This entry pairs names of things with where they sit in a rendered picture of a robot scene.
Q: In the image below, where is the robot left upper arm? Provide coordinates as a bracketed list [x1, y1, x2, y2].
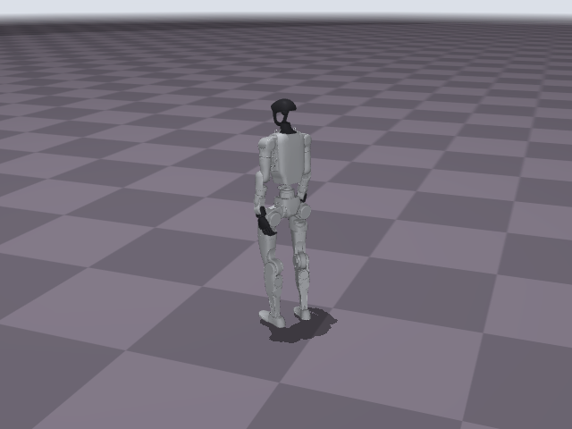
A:
[258, 136, 276, 183]

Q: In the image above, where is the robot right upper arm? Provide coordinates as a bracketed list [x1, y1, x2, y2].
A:
[302, 133, 312, 175]

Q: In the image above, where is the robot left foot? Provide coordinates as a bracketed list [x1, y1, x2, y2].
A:
[258, 310, 285, 328]

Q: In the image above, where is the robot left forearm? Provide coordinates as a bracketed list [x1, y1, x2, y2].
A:
[254, 172, 267, 215]

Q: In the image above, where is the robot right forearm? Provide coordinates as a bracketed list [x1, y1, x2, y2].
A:
[297, 172, 311, 200]

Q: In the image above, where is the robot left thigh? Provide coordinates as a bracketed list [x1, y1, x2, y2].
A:
[257, 205, 283, 275]

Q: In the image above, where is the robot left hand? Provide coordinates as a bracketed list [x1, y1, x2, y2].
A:
[256, 206, 277, 236]

